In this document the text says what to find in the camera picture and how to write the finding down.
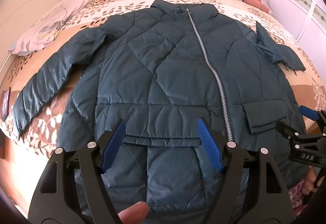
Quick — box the dark rectangular object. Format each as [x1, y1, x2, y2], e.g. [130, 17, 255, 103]
[1, 87, 12, 121]

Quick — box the dark teal quilted jacket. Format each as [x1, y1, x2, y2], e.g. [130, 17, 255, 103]
[13, 0, 307, 217]

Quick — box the person's right hand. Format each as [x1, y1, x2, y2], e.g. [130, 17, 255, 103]
[304, 167, 319, 190]

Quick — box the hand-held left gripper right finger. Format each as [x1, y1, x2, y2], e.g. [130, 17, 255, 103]
[197, 118, 297, 224]

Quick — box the light purple pillowcase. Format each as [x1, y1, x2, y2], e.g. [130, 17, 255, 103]
[9, 0, 101, 56]

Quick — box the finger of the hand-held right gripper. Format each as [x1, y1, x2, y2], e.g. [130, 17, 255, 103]
[276, 121, 306, 145]
[298, 105, 326, 133]

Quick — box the beige leaf print blanket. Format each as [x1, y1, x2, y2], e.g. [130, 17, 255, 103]
[0, 0, 326, 171]

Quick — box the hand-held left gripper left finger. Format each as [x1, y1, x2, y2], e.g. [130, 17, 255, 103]
[28, 118, 126, 224]

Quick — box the person's left hand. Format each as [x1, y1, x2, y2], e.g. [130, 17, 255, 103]
[119, 202, 149, 224]

